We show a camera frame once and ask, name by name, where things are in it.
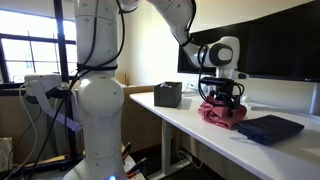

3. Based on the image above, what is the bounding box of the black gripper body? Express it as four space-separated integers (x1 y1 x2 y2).
207 83 245 109

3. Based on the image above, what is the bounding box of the pink floral patterned cloth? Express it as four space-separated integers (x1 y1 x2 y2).
160 83 172 88

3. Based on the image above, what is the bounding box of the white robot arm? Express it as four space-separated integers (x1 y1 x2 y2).
63 0 240 180

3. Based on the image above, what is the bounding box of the dark grey fabric box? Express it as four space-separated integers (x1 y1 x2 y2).
154 82 182 108

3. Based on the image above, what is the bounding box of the cardboard box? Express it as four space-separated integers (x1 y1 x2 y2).
116 73 162 152

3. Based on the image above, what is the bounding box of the dark navy folded cloth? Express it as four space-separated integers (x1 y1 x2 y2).
235 115 304 145

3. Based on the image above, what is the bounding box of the large black monitor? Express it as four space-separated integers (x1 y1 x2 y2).
191 0 320 82

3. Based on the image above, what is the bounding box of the white table leg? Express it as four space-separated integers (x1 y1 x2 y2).
147 120 190 180

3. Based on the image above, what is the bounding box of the white device on stand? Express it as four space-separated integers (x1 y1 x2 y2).
24 74 82 132

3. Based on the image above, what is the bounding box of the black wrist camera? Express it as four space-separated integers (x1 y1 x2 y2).
200 77 234 86

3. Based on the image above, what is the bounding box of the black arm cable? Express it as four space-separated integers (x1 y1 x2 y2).
181 0 246 109

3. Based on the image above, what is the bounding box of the window with black frame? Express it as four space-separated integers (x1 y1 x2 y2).
0 0 77 86

